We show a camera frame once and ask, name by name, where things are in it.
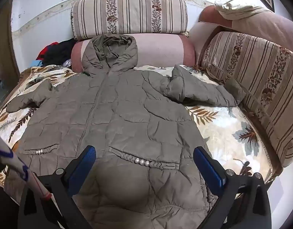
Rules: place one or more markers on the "brown wooden door frame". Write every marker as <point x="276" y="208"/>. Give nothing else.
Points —
<point x="5" y="47"/>

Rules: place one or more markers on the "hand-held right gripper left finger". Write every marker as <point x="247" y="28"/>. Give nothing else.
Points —
<point x="85" y="158"/>

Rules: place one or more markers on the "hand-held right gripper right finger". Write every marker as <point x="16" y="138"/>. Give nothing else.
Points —
<point x="205" y="164"/>

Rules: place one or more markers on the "cream crumpled cloth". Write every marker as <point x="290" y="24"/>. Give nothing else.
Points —
<point x="234" y="10"/>

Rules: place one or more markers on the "olive hooded puffer jacket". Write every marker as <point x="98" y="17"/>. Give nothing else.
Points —
<point x="127" y="109"/>

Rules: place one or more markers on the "wide striped floral cushion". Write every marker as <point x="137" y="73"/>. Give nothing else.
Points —
<point x="261" y="76"/>

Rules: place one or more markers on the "long striped floral cushion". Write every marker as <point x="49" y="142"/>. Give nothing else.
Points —
<point x="132" y="14"/>

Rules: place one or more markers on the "clear plastic bottle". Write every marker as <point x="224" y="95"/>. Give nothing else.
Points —
<point x="67" y="63"/>

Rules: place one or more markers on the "pink bolster cushion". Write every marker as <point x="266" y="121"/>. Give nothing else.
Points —
<point x="160" y="50"/>

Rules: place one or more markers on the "black clothes pile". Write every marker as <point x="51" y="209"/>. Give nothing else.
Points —
<point x="61" y="51"/>

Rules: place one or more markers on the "light blue cloth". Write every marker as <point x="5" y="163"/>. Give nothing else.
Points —
<point x="36" y="63"/>

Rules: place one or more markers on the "red garment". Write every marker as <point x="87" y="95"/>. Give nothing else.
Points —
<point x="45" y="51"/>

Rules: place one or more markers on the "floral leaf print blanket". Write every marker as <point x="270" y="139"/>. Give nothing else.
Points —
<point x="227" y="133"/>

